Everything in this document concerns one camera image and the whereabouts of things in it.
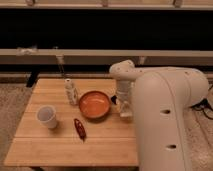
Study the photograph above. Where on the white sponge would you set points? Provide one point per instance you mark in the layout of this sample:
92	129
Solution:
125	112

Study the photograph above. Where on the dark red spoon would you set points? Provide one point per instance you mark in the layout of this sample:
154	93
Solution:
80	129

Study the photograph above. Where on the grey metal rail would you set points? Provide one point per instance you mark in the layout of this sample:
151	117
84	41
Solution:
33	56

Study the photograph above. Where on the small black object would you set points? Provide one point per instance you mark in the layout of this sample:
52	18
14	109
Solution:
113	99

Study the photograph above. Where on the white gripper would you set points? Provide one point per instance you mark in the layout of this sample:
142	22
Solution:
123	91

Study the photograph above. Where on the white paper cup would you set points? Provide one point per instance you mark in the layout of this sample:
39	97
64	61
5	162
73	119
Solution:
46	115

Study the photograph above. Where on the orange ceramic bowl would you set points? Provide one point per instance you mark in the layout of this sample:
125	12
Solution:
94	104

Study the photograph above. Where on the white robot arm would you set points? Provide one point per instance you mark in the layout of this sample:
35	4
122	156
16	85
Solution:
158	96

